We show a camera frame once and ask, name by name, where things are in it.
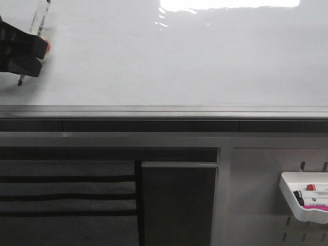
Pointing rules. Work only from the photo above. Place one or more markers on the red magnet in tape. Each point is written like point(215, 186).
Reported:
point(48, 47)

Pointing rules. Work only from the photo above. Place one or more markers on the white glossy whiteboard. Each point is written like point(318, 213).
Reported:
point(178, 59)

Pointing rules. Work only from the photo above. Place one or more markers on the dark grey flat panel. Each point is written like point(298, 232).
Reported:
point(178, 201)

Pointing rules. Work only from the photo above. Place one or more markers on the white plastic marker tray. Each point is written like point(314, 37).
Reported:
point(294, 181)

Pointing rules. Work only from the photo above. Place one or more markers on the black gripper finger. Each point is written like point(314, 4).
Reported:
point(25, 64)
point(17, 42)

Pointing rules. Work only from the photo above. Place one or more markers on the black-capped marker in tray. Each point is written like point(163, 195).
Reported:
point(311, 198)

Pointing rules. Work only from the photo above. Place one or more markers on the white black-tipped whiteboard marker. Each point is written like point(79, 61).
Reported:
point(37, 26)

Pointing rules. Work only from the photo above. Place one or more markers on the grey metal pegboard frame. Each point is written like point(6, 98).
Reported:
point(249, 207)

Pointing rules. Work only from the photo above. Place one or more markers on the grey fabric black-striped organizer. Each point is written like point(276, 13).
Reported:
point(71, 203)

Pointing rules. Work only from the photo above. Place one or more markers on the red-capped marker in tray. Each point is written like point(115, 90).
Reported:
point(317, 187)

